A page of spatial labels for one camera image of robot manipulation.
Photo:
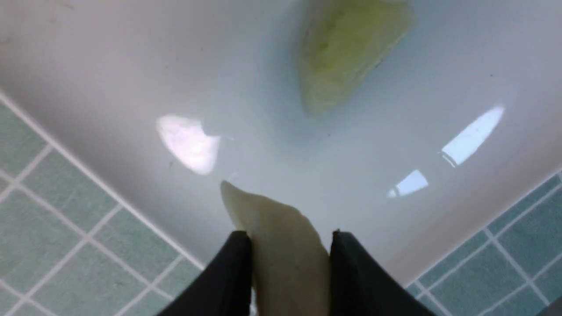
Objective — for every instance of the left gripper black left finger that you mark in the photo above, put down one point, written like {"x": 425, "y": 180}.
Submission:
{"x": 224, "y": 287}

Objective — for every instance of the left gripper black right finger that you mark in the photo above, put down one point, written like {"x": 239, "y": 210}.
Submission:
{"x": 359, "y": 286}

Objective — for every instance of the white steamed dumpling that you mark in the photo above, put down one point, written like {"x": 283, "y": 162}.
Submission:
{"x": 291, "y": 267}

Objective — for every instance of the white plate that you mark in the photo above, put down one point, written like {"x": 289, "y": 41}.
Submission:
{"x": 161, "y": 100}

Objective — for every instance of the pale green dumpling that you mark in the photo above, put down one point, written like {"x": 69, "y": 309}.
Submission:
{"x": 343, "y": 40}

